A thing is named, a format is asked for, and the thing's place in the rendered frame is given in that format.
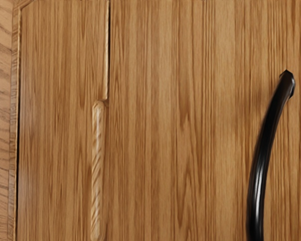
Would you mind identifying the wooden cabinet with black handle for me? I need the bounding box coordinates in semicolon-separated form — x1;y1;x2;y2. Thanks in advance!
0;0;301;241

